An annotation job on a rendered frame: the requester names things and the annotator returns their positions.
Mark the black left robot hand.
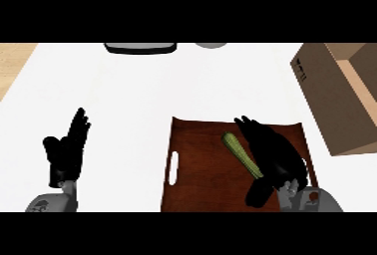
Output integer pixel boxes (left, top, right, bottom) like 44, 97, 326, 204
41, 107, 92, 189

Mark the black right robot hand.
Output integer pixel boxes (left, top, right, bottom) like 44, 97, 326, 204
231, 115, 308, 209

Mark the green squash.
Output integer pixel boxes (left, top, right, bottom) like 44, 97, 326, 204
220, 130, 264, 180

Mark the brown wooden tray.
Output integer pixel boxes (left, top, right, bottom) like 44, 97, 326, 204
160, 116, 320, 213

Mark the brown cardboard box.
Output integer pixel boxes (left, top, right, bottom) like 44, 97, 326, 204
288, 43, 377, 157

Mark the dark grey flat appliance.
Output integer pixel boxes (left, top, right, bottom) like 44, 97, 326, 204
103, 43, 178, 56

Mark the grey round object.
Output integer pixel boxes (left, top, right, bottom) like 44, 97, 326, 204
193, 43, 227, 50

